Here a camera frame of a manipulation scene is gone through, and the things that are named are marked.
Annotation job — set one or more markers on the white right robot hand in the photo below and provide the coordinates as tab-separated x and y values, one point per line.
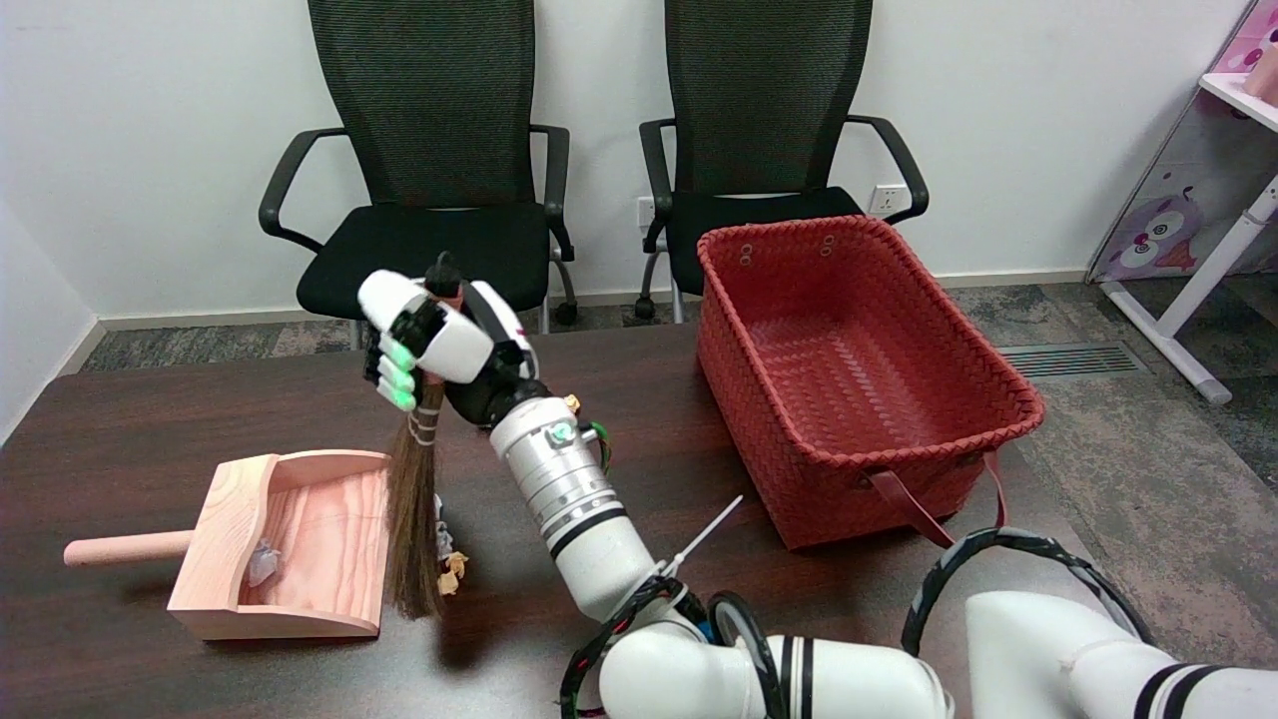
449	340

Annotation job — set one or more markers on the brown straw hand broom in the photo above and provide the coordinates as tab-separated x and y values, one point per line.
414	529

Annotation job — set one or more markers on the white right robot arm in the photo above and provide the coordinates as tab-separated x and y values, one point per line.
579	499

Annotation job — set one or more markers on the wooden dustpan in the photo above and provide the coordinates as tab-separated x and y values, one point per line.
319	539

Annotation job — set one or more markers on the black mesh office chair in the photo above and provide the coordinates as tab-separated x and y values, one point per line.
759	100
429	100

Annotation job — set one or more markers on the red woven basket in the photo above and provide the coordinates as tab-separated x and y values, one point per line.
849	379

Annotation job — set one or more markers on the metal floor vent grille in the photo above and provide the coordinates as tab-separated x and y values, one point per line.
1073	360

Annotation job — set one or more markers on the pink white children's desk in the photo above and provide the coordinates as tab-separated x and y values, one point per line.
1158	230

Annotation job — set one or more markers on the pink plastic cup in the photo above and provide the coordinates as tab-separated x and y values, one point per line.
1263	75

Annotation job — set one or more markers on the white wall socket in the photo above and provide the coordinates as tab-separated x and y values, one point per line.
645	210
886	200

